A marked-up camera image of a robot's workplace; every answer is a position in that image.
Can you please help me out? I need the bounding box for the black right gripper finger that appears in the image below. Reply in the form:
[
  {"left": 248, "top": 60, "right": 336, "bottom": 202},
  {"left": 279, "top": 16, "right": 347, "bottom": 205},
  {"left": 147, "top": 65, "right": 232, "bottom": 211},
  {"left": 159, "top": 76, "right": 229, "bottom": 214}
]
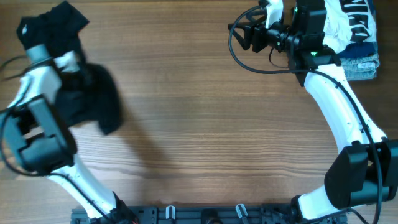
[
  {"left": 228, "top": 16, "right": 266, "bottom": 30},
  {"left": 233, "top": 29, "right": 251, "bottom": 50}
]

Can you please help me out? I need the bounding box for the black t-shirt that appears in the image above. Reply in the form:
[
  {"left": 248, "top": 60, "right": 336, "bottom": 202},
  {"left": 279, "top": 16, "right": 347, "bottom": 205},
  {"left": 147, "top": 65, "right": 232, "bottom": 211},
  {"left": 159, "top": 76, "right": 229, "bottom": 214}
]
[{"left": 16, "top": 1, "right": 123, "bottom": 135}]

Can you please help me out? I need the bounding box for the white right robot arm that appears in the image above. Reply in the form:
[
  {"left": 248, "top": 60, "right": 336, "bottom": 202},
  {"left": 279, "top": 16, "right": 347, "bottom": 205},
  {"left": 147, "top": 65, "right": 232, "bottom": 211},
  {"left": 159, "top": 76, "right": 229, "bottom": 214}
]
[{"left": 228, "top": 1, "right": 397, "bottom": 223}]

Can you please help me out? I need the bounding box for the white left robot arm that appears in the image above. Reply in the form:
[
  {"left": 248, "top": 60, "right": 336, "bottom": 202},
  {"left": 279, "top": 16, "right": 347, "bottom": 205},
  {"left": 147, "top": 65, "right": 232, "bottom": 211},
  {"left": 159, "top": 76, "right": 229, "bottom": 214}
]
[{"left": 1, "top": 44, "right": 139, "bottom": 223}]

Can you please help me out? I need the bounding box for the white printed folded shirt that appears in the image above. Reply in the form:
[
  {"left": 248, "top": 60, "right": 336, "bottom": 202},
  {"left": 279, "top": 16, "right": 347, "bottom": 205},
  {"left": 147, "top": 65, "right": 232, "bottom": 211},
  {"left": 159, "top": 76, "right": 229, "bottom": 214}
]
[{"left": 323, "top": 0, "right": 377, "bottom": 53}]

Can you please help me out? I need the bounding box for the navy blue folded garment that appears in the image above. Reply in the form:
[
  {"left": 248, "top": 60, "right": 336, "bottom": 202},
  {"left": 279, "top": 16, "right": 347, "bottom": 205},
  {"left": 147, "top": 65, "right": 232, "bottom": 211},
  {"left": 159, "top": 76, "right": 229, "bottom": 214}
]
[{"left": 338, "top": 42, "right": 378, "bottom": 59}]

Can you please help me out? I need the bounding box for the grey folded garment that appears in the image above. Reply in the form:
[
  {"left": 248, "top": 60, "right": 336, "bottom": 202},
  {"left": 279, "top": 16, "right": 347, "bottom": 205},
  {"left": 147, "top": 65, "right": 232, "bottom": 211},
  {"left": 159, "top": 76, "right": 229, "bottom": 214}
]
[{"left": 340, "top": 53, "right": 380, "bottom": 81}]

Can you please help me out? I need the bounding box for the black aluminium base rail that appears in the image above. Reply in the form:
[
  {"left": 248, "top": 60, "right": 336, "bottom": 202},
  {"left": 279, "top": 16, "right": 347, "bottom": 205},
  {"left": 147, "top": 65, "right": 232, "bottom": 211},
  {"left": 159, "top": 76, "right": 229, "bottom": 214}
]
[{"left": 70, "top": 203, "right": 348, "bottom": 224}]

